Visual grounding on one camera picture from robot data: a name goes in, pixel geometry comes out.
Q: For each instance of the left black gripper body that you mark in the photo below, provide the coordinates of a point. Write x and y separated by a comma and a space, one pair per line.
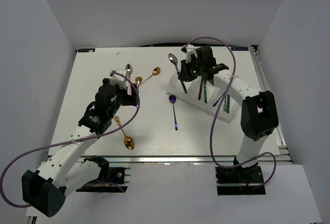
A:
122, 98

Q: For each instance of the long gold spoon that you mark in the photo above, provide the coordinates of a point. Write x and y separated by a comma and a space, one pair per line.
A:
156, 71

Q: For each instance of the dark blue purple spoon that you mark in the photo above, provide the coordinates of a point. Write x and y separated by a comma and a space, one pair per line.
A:
172, 99

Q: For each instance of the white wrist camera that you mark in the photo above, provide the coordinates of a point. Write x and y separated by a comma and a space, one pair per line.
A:
120, 81
188, 50

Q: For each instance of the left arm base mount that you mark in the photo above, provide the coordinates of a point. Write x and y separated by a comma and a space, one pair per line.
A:
110, 179

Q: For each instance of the gold bowl purple handle spoon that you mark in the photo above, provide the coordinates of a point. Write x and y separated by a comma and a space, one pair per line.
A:
138, 80

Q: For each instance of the blue label sticker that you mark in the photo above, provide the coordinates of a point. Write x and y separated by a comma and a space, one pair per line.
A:
239, 48
86, 50

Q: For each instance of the aluminium rail right side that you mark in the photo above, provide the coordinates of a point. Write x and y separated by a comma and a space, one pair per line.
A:
269, 120

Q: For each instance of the blue label sticker left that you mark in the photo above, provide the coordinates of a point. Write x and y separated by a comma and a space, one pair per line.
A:
86, 50

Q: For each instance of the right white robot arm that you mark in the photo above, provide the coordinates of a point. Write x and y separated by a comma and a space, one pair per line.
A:
247, 97

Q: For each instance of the white three-compartment tray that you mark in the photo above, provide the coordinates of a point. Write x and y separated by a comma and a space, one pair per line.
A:
194, 97

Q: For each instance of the silver knife dark patterned handle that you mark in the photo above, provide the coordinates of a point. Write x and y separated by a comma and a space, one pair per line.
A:
200, 89

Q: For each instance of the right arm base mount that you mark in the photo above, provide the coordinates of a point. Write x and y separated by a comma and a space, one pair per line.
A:
239, 181

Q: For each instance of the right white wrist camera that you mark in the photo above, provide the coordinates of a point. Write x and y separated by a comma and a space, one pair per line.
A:
188, 50

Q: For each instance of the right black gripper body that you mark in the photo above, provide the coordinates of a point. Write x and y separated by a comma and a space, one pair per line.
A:
192, 69

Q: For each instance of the silver fork green patterned handle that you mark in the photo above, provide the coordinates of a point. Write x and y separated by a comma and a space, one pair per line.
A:
228, 104

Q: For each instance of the blue label sticker right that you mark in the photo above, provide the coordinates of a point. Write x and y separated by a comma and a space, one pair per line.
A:
239, 48

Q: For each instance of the blue metallic fork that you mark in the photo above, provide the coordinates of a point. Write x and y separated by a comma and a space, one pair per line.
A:
217, 101

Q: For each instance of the silver knife green patterned handle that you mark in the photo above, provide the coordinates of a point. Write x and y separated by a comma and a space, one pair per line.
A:
205, 91

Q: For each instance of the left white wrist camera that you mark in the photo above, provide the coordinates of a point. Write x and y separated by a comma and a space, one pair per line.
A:
120, 81

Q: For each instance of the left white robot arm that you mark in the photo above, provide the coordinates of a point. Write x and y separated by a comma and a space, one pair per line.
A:
47, 187

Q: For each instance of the silver spoon green patterned handle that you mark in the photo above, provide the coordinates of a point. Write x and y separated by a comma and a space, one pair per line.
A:
173, 59

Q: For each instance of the ornate gold spoon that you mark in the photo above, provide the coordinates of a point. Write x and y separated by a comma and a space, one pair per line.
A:
128, 141

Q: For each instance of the silver spoon pink handle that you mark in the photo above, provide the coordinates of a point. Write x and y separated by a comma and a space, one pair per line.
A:
129, 70

